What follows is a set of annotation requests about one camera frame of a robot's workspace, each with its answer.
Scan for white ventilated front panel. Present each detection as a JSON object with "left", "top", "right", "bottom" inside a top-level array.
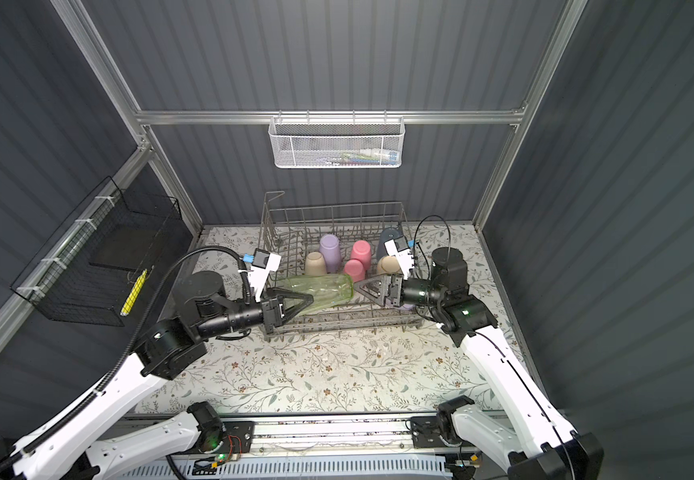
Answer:
[{"left": 97, "top": 454, "right": 453, "bottom": 480}]

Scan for white mesh wall basket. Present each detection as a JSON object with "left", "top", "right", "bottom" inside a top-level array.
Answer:
[{"left": 268, "top": 117, "right": 406, "bottom": 169}]

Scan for items in white basket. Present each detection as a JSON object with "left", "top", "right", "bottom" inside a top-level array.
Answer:
[{"left": 318, "top": 148, "right": 401, "bottom": 167}]

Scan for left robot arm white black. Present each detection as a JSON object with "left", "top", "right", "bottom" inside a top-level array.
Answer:
[{"left": 0, "top": 271, "right": 313, "bottom": 479}]

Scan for black wire wall basket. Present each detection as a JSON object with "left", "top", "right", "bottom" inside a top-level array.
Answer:
[{"left": 11, "top": 182, "right": 191, "bottom": 327}]

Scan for blue transparent cup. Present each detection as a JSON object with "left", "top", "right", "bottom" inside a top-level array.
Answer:
[{"left": 375, "top": 226, "right": 404, "bottom": 261}]

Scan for yellow brush in basket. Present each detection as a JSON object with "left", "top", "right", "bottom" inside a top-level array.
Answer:
[{"left": 119, "top": 269, "right": 148, "bottom": 317}]

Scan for white cup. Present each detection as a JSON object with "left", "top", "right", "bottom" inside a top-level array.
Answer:
[{"left": 376, "top": 255, "right": 402, "bottom": 275}]

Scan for black corrugated cable hose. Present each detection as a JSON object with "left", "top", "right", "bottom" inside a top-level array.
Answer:
[{"left": 0, "top": 245, "right": 252, "bottom": 480}]

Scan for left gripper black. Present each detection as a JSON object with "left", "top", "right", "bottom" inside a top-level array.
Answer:
[{"left": 196, "top": 285, "right": 312, "bottom": 344}]

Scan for grey wire dish rack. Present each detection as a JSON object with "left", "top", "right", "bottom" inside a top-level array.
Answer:
[{"left": 259, "top": 191, "right": 422, "bottom": 336}]

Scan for light purple cup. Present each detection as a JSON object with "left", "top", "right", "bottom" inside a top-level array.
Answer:
[{"left": 319, "top": 234, "right": 342, "bottom": 274}]

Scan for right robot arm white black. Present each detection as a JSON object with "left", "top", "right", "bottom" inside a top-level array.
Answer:
[{"left": 355, "top": 238, "right": 604, "bottom": 479}]

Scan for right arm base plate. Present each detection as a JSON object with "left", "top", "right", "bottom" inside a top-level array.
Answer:
[{"left": 405, "top": 415, "right": 476, "bottom": 451}]

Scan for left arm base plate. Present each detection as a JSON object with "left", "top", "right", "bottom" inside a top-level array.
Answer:
[{"left": 188, "top": 421, "right": 256, "bottom": 456}]

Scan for floral table mat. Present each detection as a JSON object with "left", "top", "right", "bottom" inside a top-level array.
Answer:
[{"left": 133, "top": 224, "right": 543, "bottom": 415}]

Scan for pink cup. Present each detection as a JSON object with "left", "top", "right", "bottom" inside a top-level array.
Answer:
[
  {"left": 343, "top": 259, "right": 366, "bottom": 283},
  {"left": 350, "top": 240, "right": 372, "bottom": 271}
]

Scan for green transparent cup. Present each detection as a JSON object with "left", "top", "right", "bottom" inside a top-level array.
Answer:
[{"left": 277, "top": 274, "right": 354, "bottom": 315}]

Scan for beige cup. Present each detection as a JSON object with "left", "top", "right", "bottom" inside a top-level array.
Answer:
[{"left": 304, "top": 251, "right": 327, "bottom": 277}]

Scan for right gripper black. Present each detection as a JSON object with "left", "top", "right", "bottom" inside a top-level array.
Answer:
[{"left": 355, "top": 271, "right": 444, "bottom": 309}]

